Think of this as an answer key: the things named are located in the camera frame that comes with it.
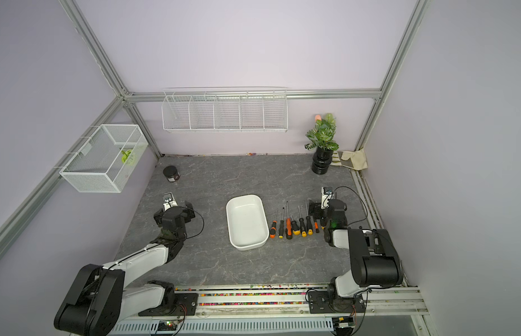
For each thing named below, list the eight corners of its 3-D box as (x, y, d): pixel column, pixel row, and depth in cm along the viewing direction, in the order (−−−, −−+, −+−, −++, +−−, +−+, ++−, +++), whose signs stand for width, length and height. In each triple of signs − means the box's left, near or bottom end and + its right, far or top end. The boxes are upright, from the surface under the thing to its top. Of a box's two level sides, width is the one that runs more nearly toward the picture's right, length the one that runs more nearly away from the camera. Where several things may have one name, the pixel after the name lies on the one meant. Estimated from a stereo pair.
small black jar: (164, 182, 112) (160, 176, 108) (168, 171, 117) (165, 165, 114) (177, 182, 112) (174, 176, 108) (181, 171, 117) (178, 165, 113)
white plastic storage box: (231, 255, 87) (229, 249, 82) (227, 204, 103) (225, 197, 98) (271, 247, 89) (272, 241, 84) (262, 198, 105) (261, 191, 100)
